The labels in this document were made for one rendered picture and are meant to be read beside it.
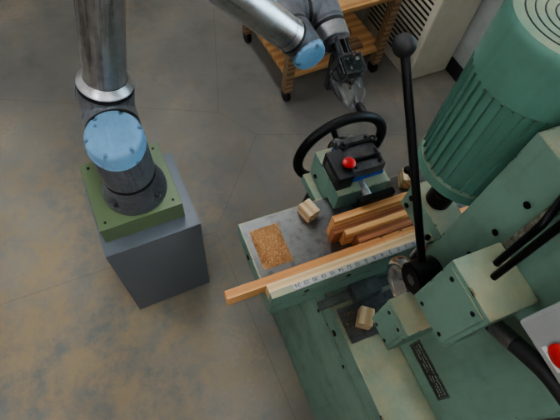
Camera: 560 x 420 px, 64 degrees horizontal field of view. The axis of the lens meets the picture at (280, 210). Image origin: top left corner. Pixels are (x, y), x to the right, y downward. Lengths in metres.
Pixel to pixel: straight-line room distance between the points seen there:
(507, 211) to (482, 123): 0.13
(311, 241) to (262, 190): 1.13
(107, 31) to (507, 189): 0.90
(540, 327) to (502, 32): 0.35
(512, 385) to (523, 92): 0.43
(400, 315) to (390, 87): 2.02
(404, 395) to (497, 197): 0.54
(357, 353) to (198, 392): 0.90
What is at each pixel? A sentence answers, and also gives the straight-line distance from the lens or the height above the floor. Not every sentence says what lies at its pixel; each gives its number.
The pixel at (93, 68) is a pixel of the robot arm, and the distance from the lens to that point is 1.24.
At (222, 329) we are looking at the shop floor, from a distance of 1.88.
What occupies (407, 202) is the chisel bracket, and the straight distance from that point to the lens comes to 0.99.
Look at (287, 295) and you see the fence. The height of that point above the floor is 0.94.
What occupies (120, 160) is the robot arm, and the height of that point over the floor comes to 0.88.
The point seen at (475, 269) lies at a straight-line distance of 0.64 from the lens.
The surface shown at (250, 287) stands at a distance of 0.94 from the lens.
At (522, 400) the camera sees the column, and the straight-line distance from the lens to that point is 0.81.
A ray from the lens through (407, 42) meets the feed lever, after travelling 0.68.
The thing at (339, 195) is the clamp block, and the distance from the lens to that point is 1.03.
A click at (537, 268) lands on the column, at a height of 1.33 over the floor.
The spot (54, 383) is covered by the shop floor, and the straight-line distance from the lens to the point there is 1.96.
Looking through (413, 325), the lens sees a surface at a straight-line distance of 0.83.
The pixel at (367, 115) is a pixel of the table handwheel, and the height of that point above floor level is 0.95.
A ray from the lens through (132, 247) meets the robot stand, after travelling 1.43.
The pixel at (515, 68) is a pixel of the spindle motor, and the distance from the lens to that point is 0.63.
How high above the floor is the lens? 1.83
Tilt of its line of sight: 61 degrees down
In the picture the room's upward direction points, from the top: 10 degrees clockwise
